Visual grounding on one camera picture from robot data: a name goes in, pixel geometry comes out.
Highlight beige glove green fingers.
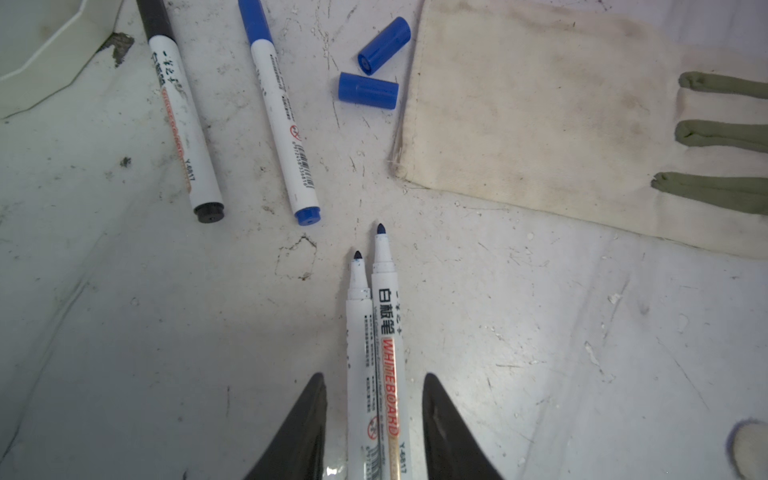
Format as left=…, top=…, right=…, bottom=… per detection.
left=393, top=1, right=767, bottom=259

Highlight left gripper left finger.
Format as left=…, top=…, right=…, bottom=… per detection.
left=245, top=372, right=328, bottom=480

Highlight whiteboard marker black end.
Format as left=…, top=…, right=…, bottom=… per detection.
left=137, top=0, right=224, bottom=224

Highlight potted green plant white pot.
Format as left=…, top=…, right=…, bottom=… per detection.
left=1, top=0, right=122, bottom=118

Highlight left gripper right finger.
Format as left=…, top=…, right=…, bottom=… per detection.
left=422, top=373, right=502, bottom=480

